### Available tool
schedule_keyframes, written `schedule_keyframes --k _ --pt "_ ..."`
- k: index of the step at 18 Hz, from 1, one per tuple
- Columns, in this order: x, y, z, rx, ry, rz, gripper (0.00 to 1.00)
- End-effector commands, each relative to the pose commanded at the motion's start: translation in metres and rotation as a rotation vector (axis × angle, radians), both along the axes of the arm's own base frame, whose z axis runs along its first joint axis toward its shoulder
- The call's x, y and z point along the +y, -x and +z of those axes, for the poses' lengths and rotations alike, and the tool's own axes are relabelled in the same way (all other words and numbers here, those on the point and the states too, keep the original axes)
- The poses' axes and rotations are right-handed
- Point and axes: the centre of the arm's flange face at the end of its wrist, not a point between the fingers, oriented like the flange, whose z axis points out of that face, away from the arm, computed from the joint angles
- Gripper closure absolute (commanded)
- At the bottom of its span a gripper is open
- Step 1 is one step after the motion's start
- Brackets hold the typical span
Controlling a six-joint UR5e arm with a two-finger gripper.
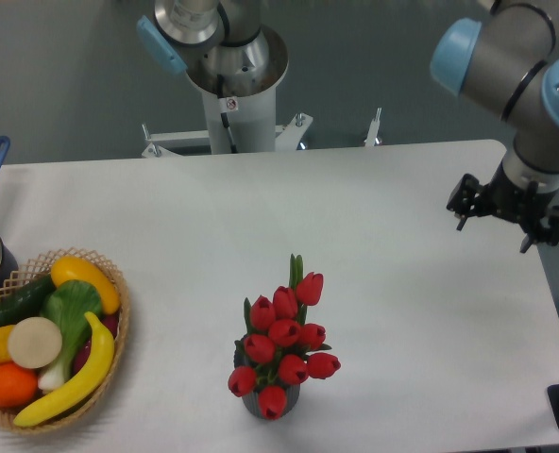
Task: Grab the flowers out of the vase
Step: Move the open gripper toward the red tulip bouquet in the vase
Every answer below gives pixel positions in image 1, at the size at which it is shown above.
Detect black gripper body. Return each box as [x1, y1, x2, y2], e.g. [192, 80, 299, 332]
[477, 164, 554, 227]

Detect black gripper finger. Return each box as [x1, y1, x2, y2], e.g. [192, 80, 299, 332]
[446, 174, 483, 231]
[519, 205, 559, 254]

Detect red tulip bouquet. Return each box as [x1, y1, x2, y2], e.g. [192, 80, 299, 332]
[228, 255, 341, 420]

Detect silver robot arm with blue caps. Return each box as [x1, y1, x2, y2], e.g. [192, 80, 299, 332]
[430, 1, 559, 252]

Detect silver robot base arm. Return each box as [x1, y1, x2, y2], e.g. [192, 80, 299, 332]
[136, 1, 289, 97]

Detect grey ribbed vase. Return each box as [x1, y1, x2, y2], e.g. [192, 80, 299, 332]
[233, 351, 301, 422]

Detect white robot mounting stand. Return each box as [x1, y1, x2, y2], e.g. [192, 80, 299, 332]
[140, 87, 385, 159]

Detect dark red vegetable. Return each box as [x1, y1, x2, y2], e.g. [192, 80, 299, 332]
[72, 312, 119, 376]

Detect yellow banana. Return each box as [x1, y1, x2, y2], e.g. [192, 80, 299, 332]
[13, 311, 115, 428]

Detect green bok choy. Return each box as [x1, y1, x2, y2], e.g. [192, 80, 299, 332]
[38, 279, 102, 394]

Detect green cucumber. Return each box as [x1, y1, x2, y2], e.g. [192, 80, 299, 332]
[0, 275, 56, 327]

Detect beige round slice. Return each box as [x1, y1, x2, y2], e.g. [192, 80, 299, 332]
[7, 317, 62, 369]

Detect orange fruit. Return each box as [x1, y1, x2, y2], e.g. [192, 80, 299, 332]
[0, 362, 38, 409]

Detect woven wicker basket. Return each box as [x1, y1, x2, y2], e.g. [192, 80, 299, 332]
[0, 247, 130, 435]

